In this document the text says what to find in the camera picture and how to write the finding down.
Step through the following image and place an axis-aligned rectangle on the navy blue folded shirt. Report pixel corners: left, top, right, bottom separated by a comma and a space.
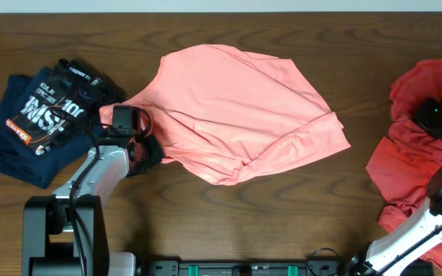
0, 67, 101, 189

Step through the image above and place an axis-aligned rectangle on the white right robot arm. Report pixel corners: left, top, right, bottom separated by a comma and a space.
339, 100, 442, 276

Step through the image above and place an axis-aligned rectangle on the light pink t-shirt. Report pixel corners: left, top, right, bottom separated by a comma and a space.
98, 43, 351, 186

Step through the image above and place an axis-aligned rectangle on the black printed folded shirt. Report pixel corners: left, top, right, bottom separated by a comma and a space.
5, 58, 123, 156

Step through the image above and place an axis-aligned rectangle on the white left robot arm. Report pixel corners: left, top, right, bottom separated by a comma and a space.
21, 127, 164, 276

